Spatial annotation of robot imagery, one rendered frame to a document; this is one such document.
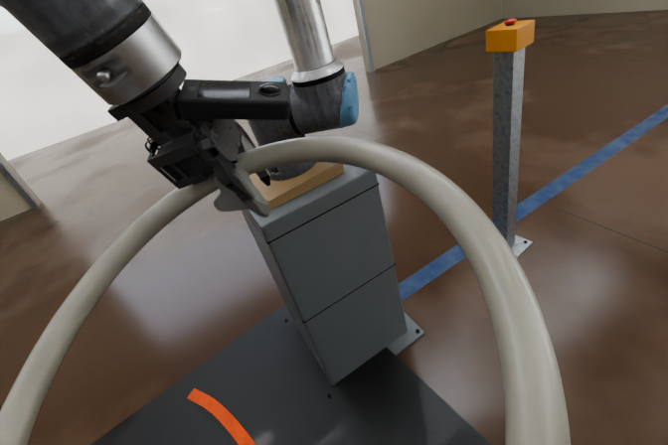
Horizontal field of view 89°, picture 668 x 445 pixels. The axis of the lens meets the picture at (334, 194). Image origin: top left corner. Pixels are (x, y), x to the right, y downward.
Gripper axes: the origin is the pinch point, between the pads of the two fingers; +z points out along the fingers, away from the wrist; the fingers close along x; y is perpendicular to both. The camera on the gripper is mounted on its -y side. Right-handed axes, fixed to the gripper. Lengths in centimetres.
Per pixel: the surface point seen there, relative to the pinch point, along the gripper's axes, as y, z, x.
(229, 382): 83, 107, -10
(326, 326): 26, 84, -14
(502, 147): -59, 88, -74
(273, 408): 61, 107, 3
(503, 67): -65, 56, -83
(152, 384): 124, 104, -15
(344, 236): 7, 57, -31
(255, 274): 87, 127, -74
